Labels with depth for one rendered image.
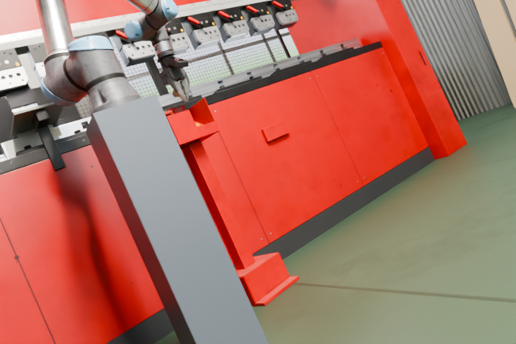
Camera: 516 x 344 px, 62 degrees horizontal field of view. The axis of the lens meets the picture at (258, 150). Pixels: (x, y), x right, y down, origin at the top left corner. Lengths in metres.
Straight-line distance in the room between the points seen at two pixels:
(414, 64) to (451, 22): 1.68
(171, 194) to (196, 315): 0.32
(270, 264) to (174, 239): 0.64
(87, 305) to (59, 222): 0.33
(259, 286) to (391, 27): 1.98
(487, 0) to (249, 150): 2.68
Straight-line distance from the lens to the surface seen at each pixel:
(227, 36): 2.51
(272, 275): 1.74
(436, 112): 3.08
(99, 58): 1.29
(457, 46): 4.72
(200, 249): 1.20
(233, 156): 2.09
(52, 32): 1.48
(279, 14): 2.75
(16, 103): 2.06
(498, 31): 4.15
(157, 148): 1.20
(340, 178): 2.45
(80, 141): 1.89
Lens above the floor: 0.49
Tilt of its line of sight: 1 degrees up
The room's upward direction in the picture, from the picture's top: 25 degrees counter-clockwise
